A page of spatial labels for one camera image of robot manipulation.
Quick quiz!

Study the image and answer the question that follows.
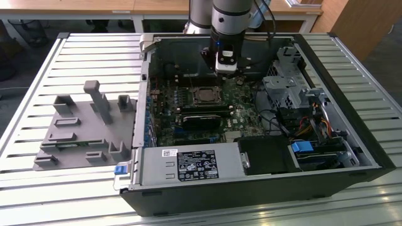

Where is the silver CPU chip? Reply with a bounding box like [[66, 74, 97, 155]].
[[196, 89, 220, 101]]

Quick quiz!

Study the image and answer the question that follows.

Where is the metal CPU socket cover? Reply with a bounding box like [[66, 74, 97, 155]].
[[190, 86, 224, 104]]

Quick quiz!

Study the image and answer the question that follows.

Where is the CPU socket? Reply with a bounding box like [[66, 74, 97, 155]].
[[190, 86, 225, 105]]

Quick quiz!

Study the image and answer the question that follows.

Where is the silver metal drive cage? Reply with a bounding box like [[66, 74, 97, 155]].
[[261, 46, 329, 111]]

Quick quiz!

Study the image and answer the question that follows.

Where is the green motherboard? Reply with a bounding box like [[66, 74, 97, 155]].
[[146, 75, 276, 146]]

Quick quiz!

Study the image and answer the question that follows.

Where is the black graphics card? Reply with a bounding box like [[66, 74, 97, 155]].
[[180, 114, 221, 130]]

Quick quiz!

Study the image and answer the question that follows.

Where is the wooden cabinet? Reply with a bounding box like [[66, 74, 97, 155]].
[[309, 0, 402, 62]]

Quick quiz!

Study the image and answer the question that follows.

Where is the black plastic shroud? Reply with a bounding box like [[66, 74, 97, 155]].
[[233, 136, 300, 176]]

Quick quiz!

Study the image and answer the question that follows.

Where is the blue disk carrier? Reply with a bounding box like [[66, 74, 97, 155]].
[[289, 140, 315, 154]]

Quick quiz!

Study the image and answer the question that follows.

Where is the black disk drive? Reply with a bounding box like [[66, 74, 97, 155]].
[[295, 153, 348, 171]]

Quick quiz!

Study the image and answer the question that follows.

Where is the silver power supply unit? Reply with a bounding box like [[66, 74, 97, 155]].
[[137, 142, 248, 186]]

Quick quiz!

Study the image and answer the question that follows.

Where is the grey plastic parts rack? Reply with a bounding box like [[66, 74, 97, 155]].
[[31, 80, 138, 172]]

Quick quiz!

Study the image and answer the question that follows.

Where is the bare green RAM stick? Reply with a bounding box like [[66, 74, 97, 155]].
[[54, 140, 104, 148]]

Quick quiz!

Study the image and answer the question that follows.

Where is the black PC case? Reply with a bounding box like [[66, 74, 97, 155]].
[[118, 32, 396, 217]]

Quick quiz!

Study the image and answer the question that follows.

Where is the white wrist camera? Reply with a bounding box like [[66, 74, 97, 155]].
[[214, 49, 238, 74]]

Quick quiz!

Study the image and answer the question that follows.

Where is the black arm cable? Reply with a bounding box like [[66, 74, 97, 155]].
[[252, 0, 277, 42]]

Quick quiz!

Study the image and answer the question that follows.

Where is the black wire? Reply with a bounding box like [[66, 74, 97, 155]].
[[256, 108, 291, 137]]

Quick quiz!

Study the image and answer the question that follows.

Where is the orange wire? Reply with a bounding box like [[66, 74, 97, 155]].
[[297, 117, 315, 136]]

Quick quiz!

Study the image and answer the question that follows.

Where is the yellow wire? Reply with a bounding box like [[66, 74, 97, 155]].
[[319, 119, 332, 134]]

